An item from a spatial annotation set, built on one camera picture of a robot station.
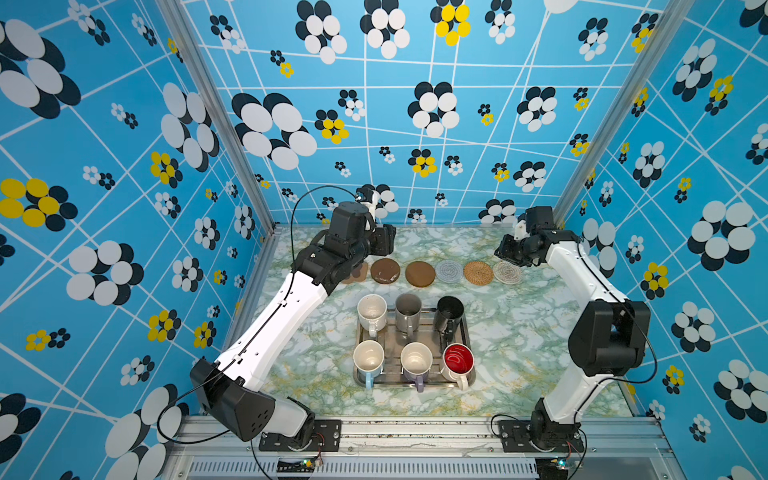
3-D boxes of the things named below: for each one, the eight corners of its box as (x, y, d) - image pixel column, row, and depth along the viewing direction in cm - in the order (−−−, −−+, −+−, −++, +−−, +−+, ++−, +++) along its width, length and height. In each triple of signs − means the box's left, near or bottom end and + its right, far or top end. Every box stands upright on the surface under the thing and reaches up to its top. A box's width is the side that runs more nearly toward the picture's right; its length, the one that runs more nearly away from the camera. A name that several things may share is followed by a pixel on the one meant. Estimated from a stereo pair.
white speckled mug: (358, 343, 91) (355, 329, 84) (361, 308, 99) (358, 293, 92) (387, 343, 91) (386, 329, 84) (387, 308, 99) (386, 293, 92)
